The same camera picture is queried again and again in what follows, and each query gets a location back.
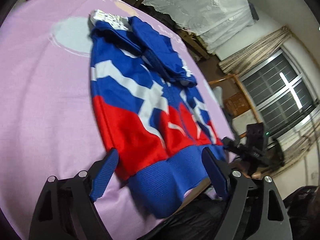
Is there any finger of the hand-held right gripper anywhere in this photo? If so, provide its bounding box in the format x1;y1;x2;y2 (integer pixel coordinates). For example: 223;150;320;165
222;137;248;157

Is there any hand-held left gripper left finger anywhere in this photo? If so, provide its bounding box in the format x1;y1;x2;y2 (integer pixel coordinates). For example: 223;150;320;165
29;148;120;240

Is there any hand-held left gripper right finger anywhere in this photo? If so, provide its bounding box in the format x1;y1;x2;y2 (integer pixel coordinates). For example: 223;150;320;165
204;147;293;240

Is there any blue red hooded jacket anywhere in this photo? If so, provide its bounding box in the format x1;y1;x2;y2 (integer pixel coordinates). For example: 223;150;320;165
88;9;229;219

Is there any person's right hand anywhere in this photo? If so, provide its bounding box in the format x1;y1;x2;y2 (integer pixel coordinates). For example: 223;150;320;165
236;159;265;180

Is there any barred window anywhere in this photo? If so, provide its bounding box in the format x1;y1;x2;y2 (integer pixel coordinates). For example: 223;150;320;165
240;47;315;137

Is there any checked curtain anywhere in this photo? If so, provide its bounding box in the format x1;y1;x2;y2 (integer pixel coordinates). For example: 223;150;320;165
219;25;293;74
272;110;320;178

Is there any grey cushion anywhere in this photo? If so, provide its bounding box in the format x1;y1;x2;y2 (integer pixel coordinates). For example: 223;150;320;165
211;86;225;107

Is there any black garment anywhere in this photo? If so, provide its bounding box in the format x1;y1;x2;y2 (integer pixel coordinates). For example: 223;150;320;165
150;185;320;240

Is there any wooden armchair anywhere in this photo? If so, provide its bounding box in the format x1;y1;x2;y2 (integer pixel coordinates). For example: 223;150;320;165
207;73;263;123

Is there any purple printed blanket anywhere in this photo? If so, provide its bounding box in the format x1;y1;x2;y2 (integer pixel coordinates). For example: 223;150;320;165
0;0;238;240

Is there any cluttered wooden bench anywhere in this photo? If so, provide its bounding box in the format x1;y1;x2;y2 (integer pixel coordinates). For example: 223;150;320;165
175;27;213;60

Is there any white lace cloth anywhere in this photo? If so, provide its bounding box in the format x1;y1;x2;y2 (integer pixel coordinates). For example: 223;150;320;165
87;0;257;54

